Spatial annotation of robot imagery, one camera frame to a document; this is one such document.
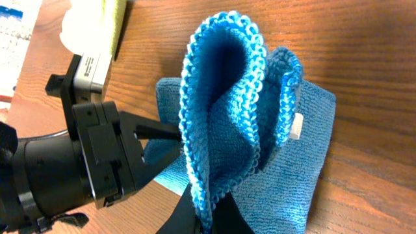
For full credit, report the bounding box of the folded green cloth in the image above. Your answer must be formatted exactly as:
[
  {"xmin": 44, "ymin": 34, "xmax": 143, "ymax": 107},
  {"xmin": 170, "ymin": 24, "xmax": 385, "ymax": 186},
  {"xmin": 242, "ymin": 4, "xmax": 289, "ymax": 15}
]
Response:
[{"xmin": 59, "ymin": 0, "xmax": 127, "ymax": 60}]

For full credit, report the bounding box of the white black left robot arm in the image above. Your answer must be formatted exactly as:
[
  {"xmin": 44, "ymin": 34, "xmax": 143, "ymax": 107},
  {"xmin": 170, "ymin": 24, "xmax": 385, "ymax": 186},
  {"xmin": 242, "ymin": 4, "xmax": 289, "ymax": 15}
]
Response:
[{"xmin": 1, "ymin": 101, "xmax": 181, "ymax": 233}]

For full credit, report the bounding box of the blue microfiber cloth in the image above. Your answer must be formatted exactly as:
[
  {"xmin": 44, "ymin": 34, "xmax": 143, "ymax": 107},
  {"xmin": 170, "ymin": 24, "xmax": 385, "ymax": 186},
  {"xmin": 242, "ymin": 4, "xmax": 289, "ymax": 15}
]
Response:
[{"xmin": 155, "ymin": 11, "xmax": 336, "ymax": 233}]

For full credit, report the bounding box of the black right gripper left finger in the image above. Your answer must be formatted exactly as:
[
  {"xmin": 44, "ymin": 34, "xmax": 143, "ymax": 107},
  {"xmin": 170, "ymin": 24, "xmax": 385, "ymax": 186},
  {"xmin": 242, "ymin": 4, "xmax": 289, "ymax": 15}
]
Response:
[{"xmin": 156, "ymin": 183, "xmax": 199, "ymax": 234}]

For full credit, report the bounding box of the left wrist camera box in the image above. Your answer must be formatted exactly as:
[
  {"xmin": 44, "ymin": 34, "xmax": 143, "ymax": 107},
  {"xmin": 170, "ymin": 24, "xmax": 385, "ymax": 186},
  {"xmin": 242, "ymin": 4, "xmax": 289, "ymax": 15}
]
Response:
[{"xmin": 44, "ymin": 51, "xmax": 114, "ymax": 105}]

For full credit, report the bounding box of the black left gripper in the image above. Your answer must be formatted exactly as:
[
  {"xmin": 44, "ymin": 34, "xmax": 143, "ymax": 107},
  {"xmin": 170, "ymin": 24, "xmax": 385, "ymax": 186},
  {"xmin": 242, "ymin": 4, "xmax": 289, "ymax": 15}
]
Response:
[{"xmin": 62, "ymin": 101, "xmax": 181, "ymax": 209}]

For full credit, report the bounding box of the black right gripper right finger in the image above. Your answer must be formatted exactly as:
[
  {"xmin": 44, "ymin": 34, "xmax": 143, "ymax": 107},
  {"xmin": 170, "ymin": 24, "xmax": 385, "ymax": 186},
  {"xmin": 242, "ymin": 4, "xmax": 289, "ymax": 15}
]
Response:
[{"xmin": 211, "ymin": 192, "xmax": 254, "ymax": 234}]

